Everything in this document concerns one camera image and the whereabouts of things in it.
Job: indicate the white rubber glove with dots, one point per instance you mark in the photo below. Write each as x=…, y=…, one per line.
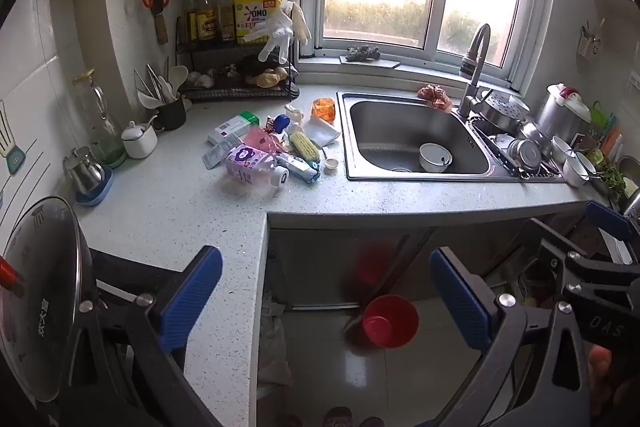
x=280, y=27

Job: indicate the pink plastic bottle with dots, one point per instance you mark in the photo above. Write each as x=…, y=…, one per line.
x=250, y=167

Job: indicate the red bucket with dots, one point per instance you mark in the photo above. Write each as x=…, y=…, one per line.
x=395, y=327

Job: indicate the white lidded jar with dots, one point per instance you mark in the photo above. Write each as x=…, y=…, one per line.
x=140, y=142

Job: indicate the sink dish rack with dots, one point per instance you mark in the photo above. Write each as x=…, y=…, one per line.
x=492, y=148

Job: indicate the blue saucer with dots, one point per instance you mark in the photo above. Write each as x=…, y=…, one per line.
x=100, y=194

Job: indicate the steel sink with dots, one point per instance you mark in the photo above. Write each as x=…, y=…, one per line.
x=390, y=127

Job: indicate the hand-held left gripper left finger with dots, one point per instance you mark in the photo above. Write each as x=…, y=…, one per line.
x=192, y=297

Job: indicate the green vegetables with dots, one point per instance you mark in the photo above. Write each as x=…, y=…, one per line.
x=614, y=179

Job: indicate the blue bottle cap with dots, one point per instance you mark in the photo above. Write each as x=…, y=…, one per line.
x=281, y=123

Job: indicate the steel kettle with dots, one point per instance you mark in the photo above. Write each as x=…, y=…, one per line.
x=560, y=114

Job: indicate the person's right hand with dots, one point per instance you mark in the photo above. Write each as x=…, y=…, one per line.
x=601, y=364

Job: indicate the tan ginger root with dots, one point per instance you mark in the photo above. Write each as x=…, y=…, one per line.
x=267, y=78

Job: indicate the corn cob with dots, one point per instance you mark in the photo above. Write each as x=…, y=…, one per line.
x=304, y=146

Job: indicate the white enamel bowl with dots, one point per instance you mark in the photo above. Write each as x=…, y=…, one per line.
x=575, y=172
x=561, y=149

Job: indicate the small metal spoon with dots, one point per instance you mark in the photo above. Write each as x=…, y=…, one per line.
x=442, y=162

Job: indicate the dark oil bottle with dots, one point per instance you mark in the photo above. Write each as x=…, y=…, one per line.
x=225, y=14
x=190, y=19
x=205, y=19

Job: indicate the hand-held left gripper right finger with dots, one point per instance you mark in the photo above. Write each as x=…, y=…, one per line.
x=460, y=307

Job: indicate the glass carafe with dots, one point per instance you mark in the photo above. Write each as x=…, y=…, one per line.
x=100, y=122

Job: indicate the pink pouch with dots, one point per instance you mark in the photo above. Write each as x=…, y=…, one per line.
x=260, y=139

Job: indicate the orange plastic cup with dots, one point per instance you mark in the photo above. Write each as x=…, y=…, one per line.
x=322, y=109

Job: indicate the toothpaste tube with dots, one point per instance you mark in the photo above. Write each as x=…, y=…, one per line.
x=300, y=168

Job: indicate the dark utensil cup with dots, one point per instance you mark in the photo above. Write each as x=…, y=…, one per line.
x=172, y=114

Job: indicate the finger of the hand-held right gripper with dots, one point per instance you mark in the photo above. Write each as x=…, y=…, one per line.
x=607, y=219
x=547, y=243

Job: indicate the steel faucet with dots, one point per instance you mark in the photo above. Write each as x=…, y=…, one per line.
x=470, y=99

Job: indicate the wall utensil holder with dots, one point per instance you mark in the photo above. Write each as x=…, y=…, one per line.
x=587, y=43

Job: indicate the person's foot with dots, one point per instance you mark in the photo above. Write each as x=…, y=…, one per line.
x=337, y=418
x=372, y=422

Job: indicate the bunch of kitchen utensils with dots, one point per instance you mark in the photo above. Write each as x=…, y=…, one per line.
x=162, y=87

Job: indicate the silver blister pack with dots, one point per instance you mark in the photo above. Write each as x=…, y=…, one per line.
x=215, y=155

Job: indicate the steel colander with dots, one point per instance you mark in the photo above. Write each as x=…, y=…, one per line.
x=502, y=112

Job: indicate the green white box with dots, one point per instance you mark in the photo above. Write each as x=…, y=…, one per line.
x=232, y=127

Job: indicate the glass pot lid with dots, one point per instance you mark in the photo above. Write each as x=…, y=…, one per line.
x=40, y=307

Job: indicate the steel bowl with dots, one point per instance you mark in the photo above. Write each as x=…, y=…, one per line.
x=534, y=132
x=525, y=155

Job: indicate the orange mesh scrubber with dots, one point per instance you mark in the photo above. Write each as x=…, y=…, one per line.
x=435, y=96

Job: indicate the grey steel wool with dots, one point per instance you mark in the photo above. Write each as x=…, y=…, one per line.
x=362, y=53

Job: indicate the crumpled plastic bag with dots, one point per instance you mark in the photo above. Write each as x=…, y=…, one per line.
x=275, y=347

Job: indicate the yellow detergent bottle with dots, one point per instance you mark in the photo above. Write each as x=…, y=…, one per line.
x=255, y=9

